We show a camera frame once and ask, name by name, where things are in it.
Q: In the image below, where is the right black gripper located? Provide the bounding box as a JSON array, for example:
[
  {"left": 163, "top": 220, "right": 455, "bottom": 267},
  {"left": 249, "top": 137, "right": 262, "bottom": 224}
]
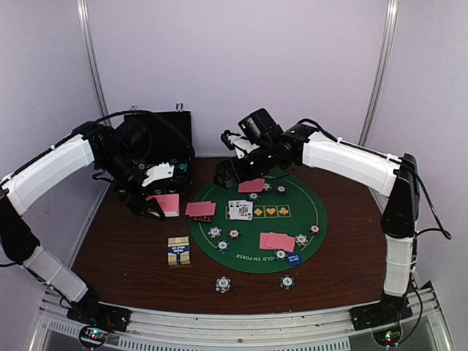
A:
[{"left": 214, "top": 143, "right": 276, "bottom": 190}]

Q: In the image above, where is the red card top player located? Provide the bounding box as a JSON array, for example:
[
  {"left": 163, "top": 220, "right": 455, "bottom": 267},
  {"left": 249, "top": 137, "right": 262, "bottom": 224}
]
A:
[{"left": 238, "top": 178, "right": 265, "bottom": 193}]

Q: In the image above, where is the red card player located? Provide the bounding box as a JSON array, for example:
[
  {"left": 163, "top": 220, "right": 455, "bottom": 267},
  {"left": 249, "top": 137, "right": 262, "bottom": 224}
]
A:
[
  {"left": 238, "top": 178, "right": 265, "bottom": 193},
  {"left": 259, "top": 233, "right": 273, "bottom": 250}
]

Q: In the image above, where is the red-backed card deck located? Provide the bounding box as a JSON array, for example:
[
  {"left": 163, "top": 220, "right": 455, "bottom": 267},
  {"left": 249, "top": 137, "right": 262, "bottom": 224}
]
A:
[{"left": 146, "top": 193, "right": 180, "bottom": 217}]

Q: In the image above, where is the green blue chip top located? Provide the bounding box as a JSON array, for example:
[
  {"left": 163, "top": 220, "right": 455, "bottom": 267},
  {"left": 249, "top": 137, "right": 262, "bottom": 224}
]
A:
[{"left": 248, "top": 192, "right": 260, "bottom": 202}]

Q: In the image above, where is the king of clubs card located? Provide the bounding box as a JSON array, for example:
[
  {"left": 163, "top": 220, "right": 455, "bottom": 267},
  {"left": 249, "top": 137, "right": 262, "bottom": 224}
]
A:
[{"left": 233, "top": 200, "right": 253, "bottom": 221}]

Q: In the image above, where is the single red-backed card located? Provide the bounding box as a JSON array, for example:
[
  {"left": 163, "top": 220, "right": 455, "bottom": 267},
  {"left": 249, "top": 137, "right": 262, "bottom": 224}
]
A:
[{"left": 184, "top": 203, "right": 213, "bottom": 218}]

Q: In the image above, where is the red black all-in triangle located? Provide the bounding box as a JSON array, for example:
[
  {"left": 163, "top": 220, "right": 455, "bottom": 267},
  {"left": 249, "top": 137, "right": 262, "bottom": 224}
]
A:
[{"left": 192, "top": 216, "right": 212, "bottom": 223}]

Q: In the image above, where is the red card bottom player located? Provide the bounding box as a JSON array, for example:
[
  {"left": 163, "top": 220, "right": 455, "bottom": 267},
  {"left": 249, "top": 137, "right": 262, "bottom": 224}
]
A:
[{"left": 259, "top": 233, "right": 273, "bottom": 250}]

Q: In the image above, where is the blue tan ten chip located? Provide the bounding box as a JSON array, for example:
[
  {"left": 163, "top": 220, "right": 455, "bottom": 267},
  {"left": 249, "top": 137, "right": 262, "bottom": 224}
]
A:
[{"left": 208, "top": 226, "right": 222, "bottom": 238}]

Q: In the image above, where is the green blue chip bottom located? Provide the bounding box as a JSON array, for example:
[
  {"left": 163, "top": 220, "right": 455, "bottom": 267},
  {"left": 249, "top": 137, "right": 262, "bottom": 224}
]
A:
[{"left": 273, "top": 249, "right": 287, "bottom": 262}]

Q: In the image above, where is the blue small blind button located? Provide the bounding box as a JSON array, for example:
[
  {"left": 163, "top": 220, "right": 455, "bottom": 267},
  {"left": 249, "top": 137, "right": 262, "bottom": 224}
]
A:
[{"left": 286, "top": 252, "right": 303, "bottom": 266}]

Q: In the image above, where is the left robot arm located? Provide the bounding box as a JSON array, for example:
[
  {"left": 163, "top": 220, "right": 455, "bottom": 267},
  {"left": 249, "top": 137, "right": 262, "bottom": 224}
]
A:
[{"left": 1, "top": 119, "right": 174, "bottom": 325}]

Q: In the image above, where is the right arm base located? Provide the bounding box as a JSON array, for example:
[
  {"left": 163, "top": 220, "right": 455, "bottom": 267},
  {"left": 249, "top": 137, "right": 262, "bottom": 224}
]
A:
[{"left": 350, "top": 302, "right": 413, "bottom": 331}]

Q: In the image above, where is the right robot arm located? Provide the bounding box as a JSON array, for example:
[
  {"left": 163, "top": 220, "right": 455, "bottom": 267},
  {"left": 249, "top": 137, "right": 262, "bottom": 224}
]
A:
[{"left": 214, "top": 117, "right": 419, "bottom": 323}]

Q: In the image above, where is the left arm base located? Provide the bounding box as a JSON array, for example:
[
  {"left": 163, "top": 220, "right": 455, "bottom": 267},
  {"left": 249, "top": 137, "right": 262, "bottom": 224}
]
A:
[{"left": 67, "top": 304, "right": 132, "bottom": 332}]

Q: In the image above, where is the gold blue card box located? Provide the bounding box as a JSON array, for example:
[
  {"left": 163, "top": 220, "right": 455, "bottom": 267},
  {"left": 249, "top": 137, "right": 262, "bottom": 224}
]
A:
[{"left": 167, "top": 236, "right": 191, "bottom": 266}]

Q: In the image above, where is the round green poker mat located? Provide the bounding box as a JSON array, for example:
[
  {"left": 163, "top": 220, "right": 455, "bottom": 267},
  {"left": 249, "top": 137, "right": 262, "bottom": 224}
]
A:
[{"left": 189, "top": 171, "right": 328, "bottom": 274}]

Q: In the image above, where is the black poker chip case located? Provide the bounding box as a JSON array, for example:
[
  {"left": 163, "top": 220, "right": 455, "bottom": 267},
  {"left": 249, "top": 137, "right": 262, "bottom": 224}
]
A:
[{"left": 124, "top": 111, "right": 195, "bottom": 196}]

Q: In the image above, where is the blue tan chip stack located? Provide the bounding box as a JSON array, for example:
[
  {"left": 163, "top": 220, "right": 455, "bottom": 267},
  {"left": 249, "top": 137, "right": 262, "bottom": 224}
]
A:
[{"left": 215, "top": 276, "right": 232, "bottom": 293}]

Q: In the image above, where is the green blue chip stack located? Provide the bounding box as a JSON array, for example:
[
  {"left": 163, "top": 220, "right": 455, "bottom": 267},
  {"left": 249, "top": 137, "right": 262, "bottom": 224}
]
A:
[{"left": 279, "top": 275, "right": 295, "bottom": 290}]

